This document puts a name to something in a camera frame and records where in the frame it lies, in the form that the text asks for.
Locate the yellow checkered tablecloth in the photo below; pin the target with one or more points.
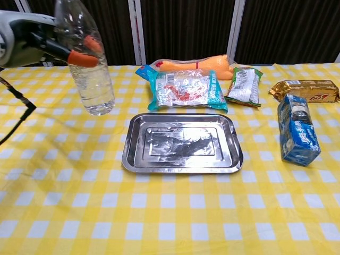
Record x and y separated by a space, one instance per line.
79 186

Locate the clear bottle green cap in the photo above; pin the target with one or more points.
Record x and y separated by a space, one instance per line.
93 85

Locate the black curtain panel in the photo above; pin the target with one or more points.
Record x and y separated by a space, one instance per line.
186 26
117 32
289 29

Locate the gold biscuit package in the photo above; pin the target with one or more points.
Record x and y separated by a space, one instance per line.
305 90

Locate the blue cookie box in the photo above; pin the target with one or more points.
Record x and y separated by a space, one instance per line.
300 132

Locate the teal clear snack bag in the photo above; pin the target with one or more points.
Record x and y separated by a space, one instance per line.
186 90

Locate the white frame post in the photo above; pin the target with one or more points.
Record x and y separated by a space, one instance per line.
236 32
136 32
22 5
338 58

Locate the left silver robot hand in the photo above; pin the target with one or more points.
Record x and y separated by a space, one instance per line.
18 40

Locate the orange rubber chicken toy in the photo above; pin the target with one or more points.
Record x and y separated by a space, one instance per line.
212 65

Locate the green snack bag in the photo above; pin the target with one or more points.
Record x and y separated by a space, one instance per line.
244 87

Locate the metal tray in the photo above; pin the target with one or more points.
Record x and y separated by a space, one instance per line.
183 144

